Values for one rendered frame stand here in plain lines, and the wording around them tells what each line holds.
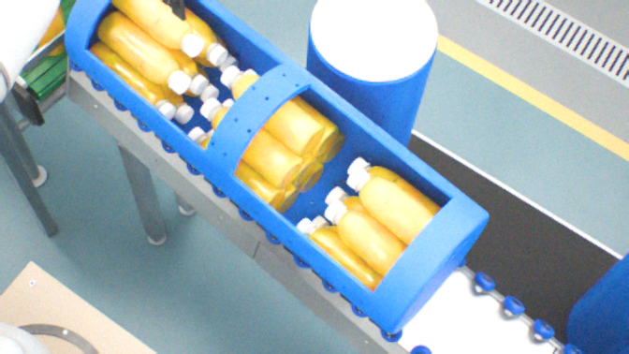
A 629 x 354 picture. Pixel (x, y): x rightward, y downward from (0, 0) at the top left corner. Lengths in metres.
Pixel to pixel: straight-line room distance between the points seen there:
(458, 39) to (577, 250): 0.93
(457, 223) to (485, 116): 1.60
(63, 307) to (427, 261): 0.69
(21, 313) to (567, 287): 1.65
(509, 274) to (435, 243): 1.22
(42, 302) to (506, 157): 1.80
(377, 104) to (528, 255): 0.97
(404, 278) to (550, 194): 1.57
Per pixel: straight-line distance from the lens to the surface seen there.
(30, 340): 1.44
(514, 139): 3.06
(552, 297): 2.70
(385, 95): 1.90
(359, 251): 1.56
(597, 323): 2.44
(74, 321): 1.68
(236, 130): 1.57
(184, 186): 1.90
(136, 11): 1.76
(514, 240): 2.73
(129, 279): 2.77
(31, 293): 1.72
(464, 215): 1.52
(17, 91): 2.06
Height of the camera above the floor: 2.58
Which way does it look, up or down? 63 degrees down
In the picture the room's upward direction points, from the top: 7 degrees clockwise
